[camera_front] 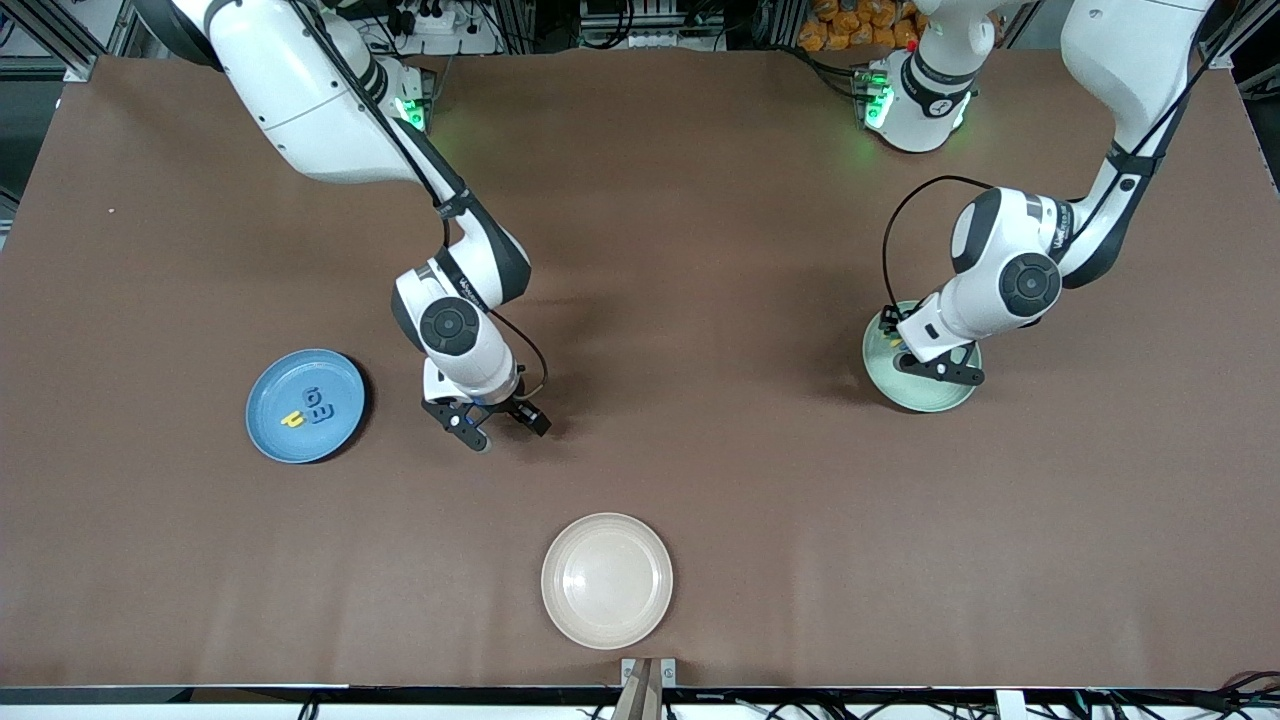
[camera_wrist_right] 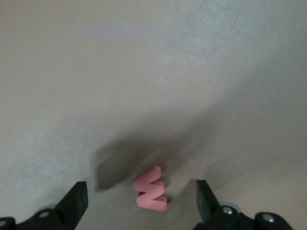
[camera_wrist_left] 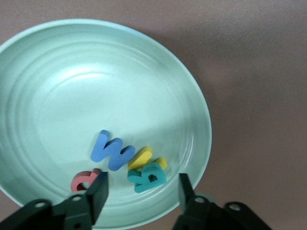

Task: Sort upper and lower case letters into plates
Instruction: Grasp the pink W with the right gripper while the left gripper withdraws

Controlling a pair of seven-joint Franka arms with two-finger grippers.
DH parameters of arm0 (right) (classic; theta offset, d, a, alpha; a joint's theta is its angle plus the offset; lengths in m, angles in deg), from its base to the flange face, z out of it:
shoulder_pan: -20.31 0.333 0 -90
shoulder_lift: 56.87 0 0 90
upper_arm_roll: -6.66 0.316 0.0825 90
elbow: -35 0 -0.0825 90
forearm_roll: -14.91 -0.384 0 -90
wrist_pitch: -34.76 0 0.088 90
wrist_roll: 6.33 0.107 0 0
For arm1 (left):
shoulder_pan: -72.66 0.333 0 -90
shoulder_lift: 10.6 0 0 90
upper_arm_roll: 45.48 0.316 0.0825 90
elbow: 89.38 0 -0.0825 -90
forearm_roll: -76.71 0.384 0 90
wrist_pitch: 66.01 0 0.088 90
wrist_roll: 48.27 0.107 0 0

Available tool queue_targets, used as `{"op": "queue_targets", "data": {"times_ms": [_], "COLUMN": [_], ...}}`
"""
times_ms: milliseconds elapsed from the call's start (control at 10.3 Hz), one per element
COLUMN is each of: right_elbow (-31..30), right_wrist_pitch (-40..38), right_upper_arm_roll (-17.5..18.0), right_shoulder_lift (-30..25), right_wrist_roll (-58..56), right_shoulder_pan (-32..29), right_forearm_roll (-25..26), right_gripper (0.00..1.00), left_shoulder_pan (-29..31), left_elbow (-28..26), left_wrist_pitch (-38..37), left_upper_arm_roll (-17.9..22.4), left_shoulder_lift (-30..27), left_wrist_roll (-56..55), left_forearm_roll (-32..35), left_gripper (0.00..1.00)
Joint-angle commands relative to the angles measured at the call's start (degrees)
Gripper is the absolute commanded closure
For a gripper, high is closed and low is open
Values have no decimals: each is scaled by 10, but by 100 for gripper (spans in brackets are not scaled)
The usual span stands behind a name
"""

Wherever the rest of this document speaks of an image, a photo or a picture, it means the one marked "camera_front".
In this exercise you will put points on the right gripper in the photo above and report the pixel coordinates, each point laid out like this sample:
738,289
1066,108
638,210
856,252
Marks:
511,404

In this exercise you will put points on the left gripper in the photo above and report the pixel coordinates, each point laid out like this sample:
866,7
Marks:
887,323

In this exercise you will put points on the blue foam letter E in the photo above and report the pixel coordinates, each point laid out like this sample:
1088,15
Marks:
321,411

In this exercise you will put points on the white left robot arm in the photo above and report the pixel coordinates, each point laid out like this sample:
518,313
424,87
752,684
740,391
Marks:
1130,60

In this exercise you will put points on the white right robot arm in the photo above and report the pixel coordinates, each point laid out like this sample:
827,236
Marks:
300,100

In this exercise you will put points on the pale green plate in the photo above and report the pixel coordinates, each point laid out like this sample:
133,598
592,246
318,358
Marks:
920,395

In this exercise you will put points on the brown table cover mat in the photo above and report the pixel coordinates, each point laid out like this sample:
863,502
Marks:
640,480

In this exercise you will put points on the beige plate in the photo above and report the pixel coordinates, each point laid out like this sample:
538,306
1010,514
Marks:
607,580

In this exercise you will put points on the blue plate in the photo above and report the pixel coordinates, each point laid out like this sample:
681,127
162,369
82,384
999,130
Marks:
330,440

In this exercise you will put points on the orange snack bags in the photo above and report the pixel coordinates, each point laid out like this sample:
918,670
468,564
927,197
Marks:
860,28

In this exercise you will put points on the white power strip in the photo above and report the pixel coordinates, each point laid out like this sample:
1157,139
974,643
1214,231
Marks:
450,45
655,40

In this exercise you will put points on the grey metal bracket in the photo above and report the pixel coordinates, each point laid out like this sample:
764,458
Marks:
668,672

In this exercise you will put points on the aluminium frame profile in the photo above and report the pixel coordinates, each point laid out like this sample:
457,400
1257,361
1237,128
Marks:
60,60
1250,45

